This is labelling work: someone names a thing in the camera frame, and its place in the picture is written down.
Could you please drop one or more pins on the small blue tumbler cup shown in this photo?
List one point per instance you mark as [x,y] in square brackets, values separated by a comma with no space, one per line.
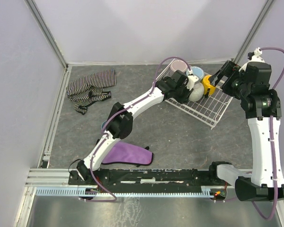
[103,124]

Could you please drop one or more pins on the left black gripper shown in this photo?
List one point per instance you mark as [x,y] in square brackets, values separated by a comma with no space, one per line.
[184,95]

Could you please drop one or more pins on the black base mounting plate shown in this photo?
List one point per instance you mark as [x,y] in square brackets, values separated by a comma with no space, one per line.
[149,180]

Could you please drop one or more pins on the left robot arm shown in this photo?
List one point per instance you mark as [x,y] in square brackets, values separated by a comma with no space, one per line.
[119,125]

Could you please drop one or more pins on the pink mug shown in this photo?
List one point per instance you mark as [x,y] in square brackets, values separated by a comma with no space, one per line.
[178,65]

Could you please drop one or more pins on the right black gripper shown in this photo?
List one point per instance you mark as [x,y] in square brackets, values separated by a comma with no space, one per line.
[225,74]

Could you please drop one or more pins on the white speckled mug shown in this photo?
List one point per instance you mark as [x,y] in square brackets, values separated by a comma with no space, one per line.
[197,92]

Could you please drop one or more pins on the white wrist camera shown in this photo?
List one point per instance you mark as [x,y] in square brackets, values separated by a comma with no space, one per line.
[256,56]
[192,78]

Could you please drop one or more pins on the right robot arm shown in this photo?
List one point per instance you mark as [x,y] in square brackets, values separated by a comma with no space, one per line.
[262,107]

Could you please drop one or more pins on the striped cloth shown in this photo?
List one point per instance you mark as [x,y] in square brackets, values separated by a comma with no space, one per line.
[87,90]

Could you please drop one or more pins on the light blue mug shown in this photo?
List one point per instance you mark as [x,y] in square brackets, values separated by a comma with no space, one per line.
[196,71]

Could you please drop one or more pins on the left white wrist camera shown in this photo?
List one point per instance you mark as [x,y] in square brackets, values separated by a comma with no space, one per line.
[192,78]

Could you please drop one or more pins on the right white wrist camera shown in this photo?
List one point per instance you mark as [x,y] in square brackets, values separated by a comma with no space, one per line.
[256,56]

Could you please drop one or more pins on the yellow mug black handle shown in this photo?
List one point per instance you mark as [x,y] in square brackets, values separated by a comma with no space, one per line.
[208,88]

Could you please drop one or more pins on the purple cloth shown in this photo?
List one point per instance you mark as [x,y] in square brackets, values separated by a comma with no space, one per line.
[125,153]

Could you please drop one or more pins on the white wire dish rack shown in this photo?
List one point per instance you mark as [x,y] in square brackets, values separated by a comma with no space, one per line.
[208,110]

